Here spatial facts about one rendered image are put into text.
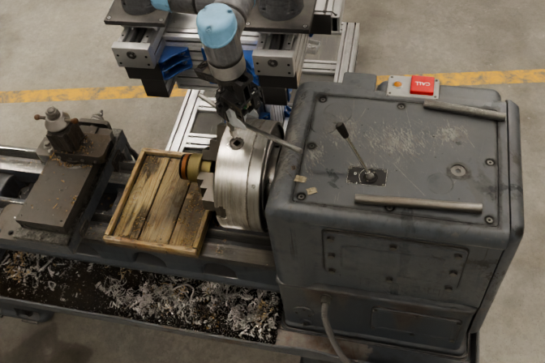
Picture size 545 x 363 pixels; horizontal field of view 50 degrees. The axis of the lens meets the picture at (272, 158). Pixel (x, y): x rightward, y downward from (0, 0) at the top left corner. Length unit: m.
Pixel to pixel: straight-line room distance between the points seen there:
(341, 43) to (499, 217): 2.07
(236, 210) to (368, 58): 2.15
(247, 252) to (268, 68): 0.61
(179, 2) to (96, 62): 2.65
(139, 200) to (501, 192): 1.10
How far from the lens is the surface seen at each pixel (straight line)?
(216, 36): 1.13
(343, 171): 1.43
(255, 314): 2.02
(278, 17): 1.98
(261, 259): 1.76
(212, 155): 1.67
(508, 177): 1.47
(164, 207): 1.90
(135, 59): 2.11
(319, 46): 3.32
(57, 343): 2.84
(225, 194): 1.53
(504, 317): 2.70
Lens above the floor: 2.41
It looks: 52 degrees down
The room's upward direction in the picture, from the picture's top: 9 degrees counter-clockwise
